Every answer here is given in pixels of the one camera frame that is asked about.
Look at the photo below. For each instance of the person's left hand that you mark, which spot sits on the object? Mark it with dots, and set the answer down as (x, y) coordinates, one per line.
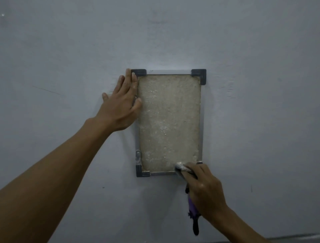
(117, 112)

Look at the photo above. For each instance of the person's right thumb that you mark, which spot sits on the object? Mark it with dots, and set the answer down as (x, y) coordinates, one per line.
(188, 181)

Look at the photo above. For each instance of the person's left forearm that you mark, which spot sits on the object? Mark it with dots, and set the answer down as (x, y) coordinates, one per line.
(55, 175)

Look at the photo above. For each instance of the person's left middle finger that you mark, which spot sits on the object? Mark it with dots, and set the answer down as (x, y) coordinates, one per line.
(128, 81)

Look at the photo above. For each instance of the small grey metal clip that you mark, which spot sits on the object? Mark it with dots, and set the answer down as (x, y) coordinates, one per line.
(138, 155)

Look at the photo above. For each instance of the grey rectangular metal frame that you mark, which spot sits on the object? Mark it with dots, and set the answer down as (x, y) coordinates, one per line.
(200, 73)

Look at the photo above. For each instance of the person's left little finger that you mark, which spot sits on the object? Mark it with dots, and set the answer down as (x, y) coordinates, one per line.
(106, 98)

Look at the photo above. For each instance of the person's right forearm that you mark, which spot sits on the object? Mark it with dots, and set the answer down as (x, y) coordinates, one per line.
(237, 227)

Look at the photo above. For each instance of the person's left thumb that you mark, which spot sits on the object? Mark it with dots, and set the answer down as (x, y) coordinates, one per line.
(136, 105)

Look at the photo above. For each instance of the person's right hand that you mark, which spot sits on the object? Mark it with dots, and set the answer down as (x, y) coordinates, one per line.
(206, 192)

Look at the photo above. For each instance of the purple black putty knife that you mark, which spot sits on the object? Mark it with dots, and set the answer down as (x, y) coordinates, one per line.
(195, 225)

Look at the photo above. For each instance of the rough beige plaster patch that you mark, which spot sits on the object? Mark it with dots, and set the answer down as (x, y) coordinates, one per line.
(170, 120)

